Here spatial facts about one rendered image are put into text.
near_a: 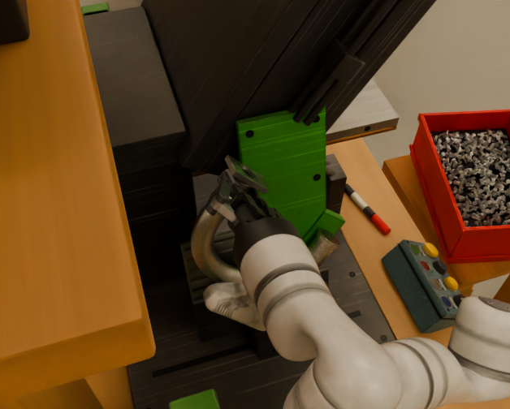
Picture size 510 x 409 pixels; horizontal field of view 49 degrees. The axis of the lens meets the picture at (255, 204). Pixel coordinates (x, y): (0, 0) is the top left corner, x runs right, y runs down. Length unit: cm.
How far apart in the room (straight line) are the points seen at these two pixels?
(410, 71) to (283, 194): 220
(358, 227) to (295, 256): 52
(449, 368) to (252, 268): 21
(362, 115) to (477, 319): 38
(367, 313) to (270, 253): 44
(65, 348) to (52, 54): 18
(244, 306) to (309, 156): 24
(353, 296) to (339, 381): 55
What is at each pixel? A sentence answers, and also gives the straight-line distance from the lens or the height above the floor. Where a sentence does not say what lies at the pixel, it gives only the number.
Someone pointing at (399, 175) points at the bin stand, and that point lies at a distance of 130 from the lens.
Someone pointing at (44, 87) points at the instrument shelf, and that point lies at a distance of 34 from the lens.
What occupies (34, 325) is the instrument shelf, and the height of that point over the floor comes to 154.
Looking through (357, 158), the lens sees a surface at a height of 90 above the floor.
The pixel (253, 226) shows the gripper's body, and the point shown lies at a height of 127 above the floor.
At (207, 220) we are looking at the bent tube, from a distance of 70.
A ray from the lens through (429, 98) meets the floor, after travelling 278.
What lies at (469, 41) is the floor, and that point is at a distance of 320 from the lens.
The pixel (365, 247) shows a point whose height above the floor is 90.
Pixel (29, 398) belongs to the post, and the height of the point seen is 127.
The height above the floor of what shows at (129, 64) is 124.
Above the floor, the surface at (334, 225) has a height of 109.
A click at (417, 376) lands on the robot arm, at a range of 52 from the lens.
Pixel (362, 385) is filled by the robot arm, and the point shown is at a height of 134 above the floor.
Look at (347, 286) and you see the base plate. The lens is 99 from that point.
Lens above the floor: 174
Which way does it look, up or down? 52 degrees down
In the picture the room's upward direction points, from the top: straight up
